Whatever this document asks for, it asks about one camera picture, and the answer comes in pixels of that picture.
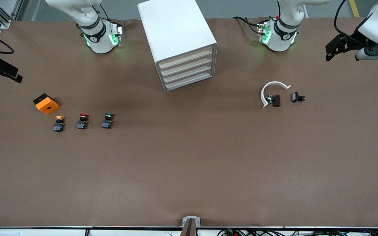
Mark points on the yellow push button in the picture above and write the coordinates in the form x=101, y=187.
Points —
x=59, y=125

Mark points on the brown pointed post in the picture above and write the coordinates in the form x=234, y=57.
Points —
x=190, y=229

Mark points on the red push button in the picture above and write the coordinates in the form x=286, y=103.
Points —
x=82, y=124

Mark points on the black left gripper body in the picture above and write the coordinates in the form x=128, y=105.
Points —
x=352, y=40

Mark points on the white curved plastic piece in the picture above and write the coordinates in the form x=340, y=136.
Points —
x=275, y=83

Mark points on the white table edge rail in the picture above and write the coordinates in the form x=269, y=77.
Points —
x=126, y=232

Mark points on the brown table mat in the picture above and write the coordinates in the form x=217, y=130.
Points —
x=188, y=164

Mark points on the brown terminal block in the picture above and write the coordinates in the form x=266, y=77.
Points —
x=276, y=100

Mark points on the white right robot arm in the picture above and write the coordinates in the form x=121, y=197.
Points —
x=100, y=39

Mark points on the aluminium frame profile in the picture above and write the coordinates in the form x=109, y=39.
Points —
x=5, y=23

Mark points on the small black clip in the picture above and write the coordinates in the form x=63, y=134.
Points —
x=295, y=97

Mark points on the orange button box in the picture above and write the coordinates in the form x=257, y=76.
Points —
x=47, y=106

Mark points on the green push button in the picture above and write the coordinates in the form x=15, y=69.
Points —
x=107, y=124

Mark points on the grey metal bracket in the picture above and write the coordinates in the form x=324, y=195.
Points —
x=191, y=217

